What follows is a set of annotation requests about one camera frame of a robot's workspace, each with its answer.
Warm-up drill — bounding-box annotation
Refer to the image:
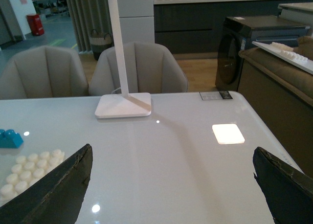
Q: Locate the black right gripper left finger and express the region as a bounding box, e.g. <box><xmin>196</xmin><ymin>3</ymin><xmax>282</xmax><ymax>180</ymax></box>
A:
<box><xmin>0</xmin><ymin>144</ymin><xmax>93</xmax><ymax>224</ymax></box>

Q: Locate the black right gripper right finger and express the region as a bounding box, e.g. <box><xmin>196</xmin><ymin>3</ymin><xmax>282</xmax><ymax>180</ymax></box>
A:
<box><xmin>252</xmin><ymin>147</ymin><xmax>313</xmax><ymax>224</ymax></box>

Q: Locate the white studded base plate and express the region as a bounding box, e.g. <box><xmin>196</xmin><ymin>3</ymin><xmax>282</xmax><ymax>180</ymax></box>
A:
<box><xmin>0</xmin><ymin>149</ymin><xmax>65</xmax><ymax>204</ymax></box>

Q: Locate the blue three-stud block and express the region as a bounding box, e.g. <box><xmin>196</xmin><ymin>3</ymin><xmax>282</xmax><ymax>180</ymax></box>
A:
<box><xmin>0</xmin><ymin>129</ymin><xmax>23</xmax><ymax>149</ymax></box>

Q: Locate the brown sofa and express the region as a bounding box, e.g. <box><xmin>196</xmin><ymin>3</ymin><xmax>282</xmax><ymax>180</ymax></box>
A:
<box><xmin>238</xmin><ymin>47</ymin><xmax>313</xmax><ymax>177</ymax></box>

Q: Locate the white desk lamp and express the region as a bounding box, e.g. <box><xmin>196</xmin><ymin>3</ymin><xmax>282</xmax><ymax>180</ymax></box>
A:
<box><xmin>95</xmin><ymin>0</ymin><xmax>152</xmax><ymax>119</ymax></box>

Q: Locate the black white table label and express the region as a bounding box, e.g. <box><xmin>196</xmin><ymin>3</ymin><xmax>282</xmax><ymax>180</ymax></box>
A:
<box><xmin>200</xmin><ymin>91</ymin><xmax>233</xmax><ymax>100</ymax></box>

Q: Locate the beige chair left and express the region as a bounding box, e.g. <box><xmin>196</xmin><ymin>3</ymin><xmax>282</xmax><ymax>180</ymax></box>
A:
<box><xmin>0</xmin><ymin>45</ymin><xmax>89</xmax><ymax>100</ymax></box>

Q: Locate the beige chair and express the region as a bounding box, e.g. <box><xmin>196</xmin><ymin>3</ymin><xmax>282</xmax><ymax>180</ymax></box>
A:
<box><xmin>0</xmin><ymin>45</ymin><xmax>89</xmax><ymax>100</ymax></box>
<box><xmin>89</xmin><ymin>42</ymin><xmax>188</xmax><ymax>96</ymax></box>

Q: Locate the white tray with plates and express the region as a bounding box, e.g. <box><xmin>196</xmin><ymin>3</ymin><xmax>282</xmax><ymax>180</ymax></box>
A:
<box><xmin>252</xmin><ymin>41</ymin><xmax>313</xmax><ymax>74</ymax></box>

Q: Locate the beige chair right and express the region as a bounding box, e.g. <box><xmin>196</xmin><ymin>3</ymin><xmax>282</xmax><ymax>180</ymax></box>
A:
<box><xmin>89</xmin><ymin>42</ymin><xmax>188</xmax><ymax>96</ymax></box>

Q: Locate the woven basket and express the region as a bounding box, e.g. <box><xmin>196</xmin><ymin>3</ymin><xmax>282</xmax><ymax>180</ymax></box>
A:
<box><xmin>89</xmin><ymin>29</ymin><xmax>113</xmax><ymax>60</ymax></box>

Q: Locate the black washing machine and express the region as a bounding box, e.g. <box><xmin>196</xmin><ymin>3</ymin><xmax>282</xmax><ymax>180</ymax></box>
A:
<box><xmin>215</xmin><ymin>15</ymin><xmax>310</xmax><ymax>91</ymax></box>

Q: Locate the dark kitchen counter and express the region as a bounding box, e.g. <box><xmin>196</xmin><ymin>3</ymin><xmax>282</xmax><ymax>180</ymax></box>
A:
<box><xmin>153</xmin><ymin>0</ymin><xmax>313</xmax><ymax>55</ymax></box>

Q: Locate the white drawer cabinet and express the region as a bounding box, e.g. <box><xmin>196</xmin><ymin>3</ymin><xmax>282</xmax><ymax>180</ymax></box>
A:
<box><xmin>108</xmin><ymin>0</ymin><xmax>155</xmax><ymax>45</ymax></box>

